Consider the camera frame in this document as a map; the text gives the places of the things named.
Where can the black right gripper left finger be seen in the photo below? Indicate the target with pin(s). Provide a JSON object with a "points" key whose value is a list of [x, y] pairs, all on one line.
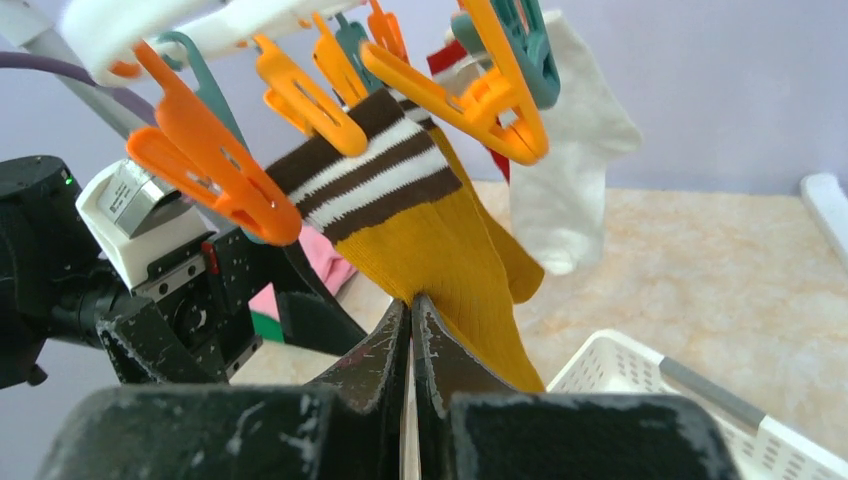
{"points": [[344, 424]]}

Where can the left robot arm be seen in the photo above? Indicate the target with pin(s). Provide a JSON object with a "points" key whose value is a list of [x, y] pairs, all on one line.
{"points": [[52, 270]]}

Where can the white sock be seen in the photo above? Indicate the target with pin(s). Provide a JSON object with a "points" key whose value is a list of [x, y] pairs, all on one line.
{"points": [[558, 205]]}

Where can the white perforated plastic basket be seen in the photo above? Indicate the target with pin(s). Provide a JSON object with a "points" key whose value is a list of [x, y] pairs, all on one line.
{"points": [[762, 447]]}

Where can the green folded cloth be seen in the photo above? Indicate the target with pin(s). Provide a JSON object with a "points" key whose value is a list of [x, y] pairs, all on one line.
{"points": [[267, 327]]}

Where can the mustard yellow striped sock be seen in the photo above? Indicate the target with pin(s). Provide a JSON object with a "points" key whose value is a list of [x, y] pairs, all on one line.
{"points": [[402, 217]]}

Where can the white clothes rack stand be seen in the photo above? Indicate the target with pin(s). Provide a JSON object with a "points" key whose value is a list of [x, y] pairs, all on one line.
{"points": [[39, 48]]}

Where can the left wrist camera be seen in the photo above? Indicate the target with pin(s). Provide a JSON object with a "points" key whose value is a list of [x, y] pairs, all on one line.
{"points": [[136, 218]]}

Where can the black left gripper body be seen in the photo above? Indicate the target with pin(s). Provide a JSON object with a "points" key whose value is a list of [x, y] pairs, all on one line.
{"points": [[191, 321]]}

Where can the pink folded cloth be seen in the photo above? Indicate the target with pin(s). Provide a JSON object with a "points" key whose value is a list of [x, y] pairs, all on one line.
{"points": [[331, 268]]}

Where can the white round clip hanger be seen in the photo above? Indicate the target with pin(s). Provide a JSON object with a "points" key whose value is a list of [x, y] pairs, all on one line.
{"points": [[103, 33]]}

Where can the teal clothes peg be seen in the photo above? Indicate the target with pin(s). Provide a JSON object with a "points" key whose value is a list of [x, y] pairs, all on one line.
{"points": [[523, 23]]}

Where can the orange clothes peg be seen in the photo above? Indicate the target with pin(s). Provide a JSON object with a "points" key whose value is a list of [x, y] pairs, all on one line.
{"points": [[297, 98], [191, 149], [497, 109]]}

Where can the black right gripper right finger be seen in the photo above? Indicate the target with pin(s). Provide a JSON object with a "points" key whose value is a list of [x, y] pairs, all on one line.
{"points": [[473, 425]]}

